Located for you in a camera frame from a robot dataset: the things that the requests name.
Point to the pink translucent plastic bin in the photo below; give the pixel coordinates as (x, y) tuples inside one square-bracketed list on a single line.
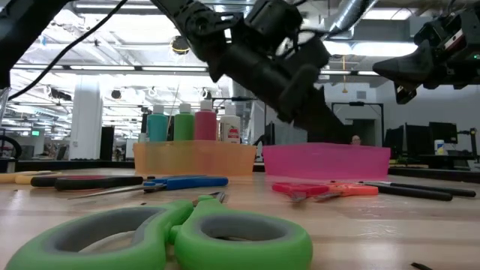
[(326, 161)]

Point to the white bottle with blue label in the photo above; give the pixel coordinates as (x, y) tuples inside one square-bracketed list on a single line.
[(439, 147)]

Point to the white building pillar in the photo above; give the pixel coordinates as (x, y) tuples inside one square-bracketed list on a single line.
[(85, 120)]

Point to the white paint bottle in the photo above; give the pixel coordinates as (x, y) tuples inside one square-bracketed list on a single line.
[(230, 129)]

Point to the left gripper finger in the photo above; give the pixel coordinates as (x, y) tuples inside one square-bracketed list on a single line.
[(333, 120), (300, 93)]

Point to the small orange scissors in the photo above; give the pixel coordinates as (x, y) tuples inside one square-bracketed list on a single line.
[(356, 189)]

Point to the thin black paintbrush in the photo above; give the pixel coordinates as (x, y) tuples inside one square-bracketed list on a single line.
[(461, 192), (420, 193)]

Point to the teal paint bottle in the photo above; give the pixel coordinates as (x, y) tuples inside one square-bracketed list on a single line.
[(156, 127)]

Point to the ceiling light strip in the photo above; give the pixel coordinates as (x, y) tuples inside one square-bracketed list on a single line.
[(337, 72), (112, 68)]

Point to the small black fragment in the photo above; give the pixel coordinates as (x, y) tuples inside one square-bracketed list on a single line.
[(422, 266)]

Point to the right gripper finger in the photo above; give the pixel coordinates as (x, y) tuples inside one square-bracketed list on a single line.
[(407, 92), (408, 63)]

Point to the pink paint bottle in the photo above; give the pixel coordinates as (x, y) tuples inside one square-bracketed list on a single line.
[(205, 125)]

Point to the black wheel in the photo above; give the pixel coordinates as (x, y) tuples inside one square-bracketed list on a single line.
[(17, 144)]

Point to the black cabinet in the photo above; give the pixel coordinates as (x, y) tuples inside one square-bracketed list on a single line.
[(107, 144)]

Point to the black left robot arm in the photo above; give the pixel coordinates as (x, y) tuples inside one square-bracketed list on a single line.
[(195, 26)]

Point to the orange translucent plastic bin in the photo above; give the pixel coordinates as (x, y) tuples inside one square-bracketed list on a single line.
[(195, 159)]

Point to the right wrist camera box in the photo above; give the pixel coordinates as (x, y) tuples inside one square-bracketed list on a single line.
[(455, 39)]

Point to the green exit sign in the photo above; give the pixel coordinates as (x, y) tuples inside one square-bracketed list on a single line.
[(35, 132)]

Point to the small red scissors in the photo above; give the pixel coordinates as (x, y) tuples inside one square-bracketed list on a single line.
[(296, 187)]

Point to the black computer monitor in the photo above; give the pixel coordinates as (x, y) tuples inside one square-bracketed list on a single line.
[(443, 131), (394, 142), (418, 138)]

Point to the green paint bottle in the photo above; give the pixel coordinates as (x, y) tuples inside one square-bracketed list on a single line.
[(183, 127)]

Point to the dark red black scissors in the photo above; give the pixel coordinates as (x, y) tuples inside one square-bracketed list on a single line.
[(93, 183)]

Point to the person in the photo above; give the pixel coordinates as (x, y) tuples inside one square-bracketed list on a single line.
[(356, 140)]

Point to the black rectangular stand frame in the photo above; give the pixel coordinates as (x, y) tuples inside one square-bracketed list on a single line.
[(357, 103)]

